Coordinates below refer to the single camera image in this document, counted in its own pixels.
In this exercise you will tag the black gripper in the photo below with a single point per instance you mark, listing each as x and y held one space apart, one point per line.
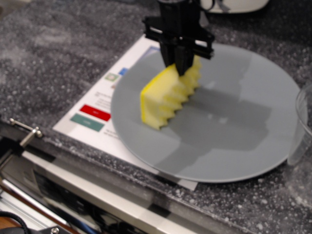
179 33

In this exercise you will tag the yellow foam sponge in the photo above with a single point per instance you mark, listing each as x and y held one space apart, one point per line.
166 93

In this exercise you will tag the grey round plate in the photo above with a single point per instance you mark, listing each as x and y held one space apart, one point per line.
238 124

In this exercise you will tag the white dish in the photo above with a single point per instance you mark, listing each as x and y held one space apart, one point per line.
237 6

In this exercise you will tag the laminated instruction sheet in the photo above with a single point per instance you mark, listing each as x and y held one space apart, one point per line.
89 120

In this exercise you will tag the clear plastic cup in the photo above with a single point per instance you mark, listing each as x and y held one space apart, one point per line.
302 139

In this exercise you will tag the stainless dishwasher control panel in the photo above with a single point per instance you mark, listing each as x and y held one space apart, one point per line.
85 202

